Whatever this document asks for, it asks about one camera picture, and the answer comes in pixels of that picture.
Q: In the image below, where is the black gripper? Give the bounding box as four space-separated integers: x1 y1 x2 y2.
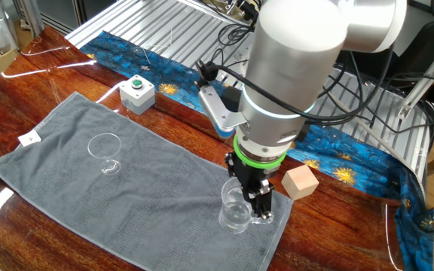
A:
224 152 279 221

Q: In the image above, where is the clear glass mug with water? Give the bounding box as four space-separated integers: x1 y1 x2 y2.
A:
218 175 275 235

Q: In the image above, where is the empty clear plastic cup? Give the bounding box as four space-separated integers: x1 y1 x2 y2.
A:
87 132 123 177

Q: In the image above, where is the light wooden cube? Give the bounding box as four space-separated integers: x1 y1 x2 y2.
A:
281 164 320 202

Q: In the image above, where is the grey towel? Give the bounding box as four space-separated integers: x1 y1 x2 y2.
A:
0 91 295 271

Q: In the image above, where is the blue starry tablecloth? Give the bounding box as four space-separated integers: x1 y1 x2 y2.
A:
0 29 434 271

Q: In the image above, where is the green push button box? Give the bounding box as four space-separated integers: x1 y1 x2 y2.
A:
118 74 156 116

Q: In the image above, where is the dark framed cabinet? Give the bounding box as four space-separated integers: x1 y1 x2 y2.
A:
35 0 119 37

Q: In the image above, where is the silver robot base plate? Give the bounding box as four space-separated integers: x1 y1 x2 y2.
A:
216 48 254 90

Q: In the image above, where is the grey cable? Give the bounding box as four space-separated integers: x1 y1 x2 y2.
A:
329 96 410 165

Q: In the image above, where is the coiled black cable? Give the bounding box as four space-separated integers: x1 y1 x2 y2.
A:
216 22 255 48

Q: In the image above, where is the black cable bundle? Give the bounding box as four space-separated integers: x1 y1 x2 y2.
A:
314 44 434 136

